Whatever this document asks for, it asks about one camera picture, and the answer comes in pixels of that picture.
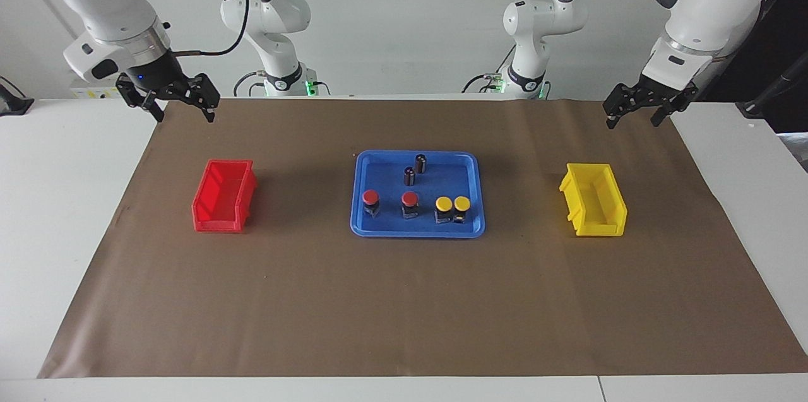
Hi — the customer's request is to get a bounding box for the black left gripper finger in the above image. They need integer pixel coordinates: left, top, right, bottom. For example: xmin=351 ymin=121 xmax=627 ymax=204
xmin=652 ymin=83 xmax=699 ymax=127
xmin=603 ymin=83 xmax=638 ymax=129

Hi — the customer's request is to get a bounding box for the blue plastic tray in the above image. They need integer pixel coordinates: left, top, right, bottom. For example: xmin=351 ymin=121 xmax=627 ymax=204
xmin=350 ymin=150 xmax=486 ymax=239

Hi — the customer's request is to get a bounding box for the black clamp base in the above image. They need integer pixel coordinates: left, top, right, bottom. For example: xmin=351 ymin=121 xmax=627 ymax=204
xmin=0 ymin=76 xmax=35 ymax=117

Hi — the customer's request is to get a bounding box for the brown paper mat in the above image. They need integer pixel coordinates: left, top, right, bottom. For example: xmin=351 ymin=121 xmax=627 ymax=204
xmin=38 ymin=98 xmax=808 ymax=379

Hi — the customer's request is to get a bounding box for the white wall socket strip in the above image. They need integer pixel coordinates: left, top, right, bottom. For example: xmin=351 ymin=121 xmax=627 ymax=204
xmin=69 ymin=81 xmax=122 ymax=99

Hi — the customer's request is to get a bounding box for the black partition panel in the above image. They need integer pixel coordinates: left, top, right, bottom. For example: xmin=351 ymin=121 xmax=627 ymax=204
xmin=698 ymin=0 xmax=808 ymax=134

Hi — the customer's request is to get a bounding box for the yellow plastic bin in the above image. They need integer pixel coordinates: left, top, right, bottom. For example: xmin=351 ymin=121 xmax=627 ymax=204
xmin=559 ymin=163 xmax=629 ymax=237

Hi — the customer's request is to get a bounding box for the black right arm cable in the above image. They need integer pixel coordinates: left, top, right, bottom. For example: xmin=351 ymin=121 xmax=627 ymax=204
xmin=174 ymin=0 xmax=251 ymax=57

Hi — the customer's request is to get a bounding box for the red plastic bin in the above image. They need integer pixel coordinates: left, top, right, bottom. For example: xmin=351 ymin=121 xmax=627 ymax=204
xmin=191 ymin=159 xmax=258 ymax=234

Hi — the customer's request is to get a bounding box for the black stand pole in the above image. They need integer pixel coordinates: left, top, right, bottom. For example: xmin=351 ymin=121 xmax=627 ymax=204
xmin=735 ymin=52 xmax=808 ymax=119

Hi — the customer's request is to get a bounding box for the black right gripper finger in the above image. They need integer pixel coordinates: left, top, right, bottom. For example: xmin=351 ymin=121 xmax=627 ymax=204
xmin=189 ymin=74 xmax=220 ymax=123
xmin=117 ymin=74 xmax=166 ymax=123

